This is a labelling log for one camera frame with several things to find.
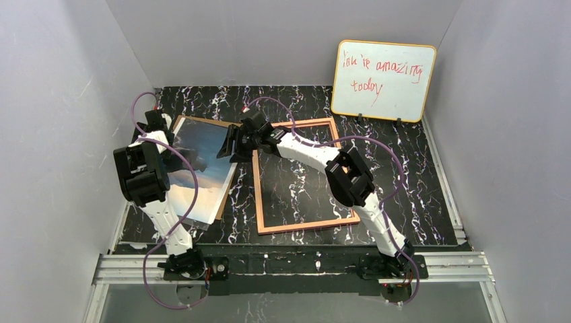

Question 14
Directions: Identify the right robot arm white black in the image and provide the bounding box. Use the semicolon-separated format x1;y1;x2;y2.
217;110;413;260

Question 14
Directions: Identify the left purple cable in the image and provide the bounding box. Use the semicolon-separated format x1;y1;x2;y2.
130;92;211;310

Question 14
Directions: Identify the brown backing board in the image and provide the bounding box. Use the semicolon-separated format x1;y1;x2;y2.
171;114;244;222

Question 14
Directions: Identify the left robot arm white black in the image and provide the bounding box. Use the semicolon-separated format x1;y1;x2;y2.
113;109;193;257

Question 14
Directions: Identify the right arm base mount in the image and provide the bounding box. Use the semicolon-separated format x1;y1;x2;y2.
356;256;416;283

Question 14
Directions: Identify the pink wooden photo frame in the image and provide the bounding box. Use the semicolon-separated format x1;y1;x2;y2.
252;117;360;235

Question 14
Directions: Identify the aluminium rail at front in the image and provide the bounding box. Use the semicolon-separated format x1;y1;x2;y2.
94;252;495;284

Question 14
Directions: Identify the sky and sea photo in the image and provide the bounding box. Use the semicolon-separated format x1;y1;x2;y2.
165;116;240;226

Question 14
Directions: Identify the whiteboard with red writing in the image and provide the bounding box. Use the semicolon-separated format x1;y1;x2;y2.
331;40;437;122

